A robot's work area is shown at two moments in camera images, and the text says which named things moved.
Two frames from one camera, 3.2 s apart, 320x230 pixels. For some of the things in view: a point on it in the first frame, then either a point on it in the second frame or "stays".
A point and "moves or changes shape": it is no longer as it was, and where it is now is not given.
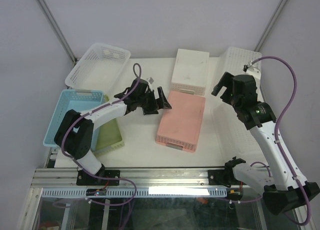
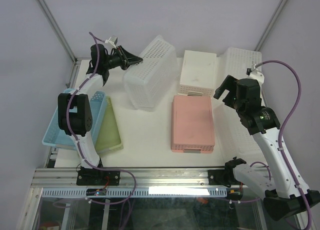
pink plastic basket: (179, 127) moves or changes shape
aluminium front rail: (129, 178) stays
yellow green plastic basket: (110, 138) stays
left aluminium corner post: (54, 25) stays
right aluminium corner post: (272, 21) stays
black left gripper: (162, 104) -> (131, 59)
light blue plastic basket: (78, 101) stays
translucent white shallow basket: (99, 68) -> (152, 82)
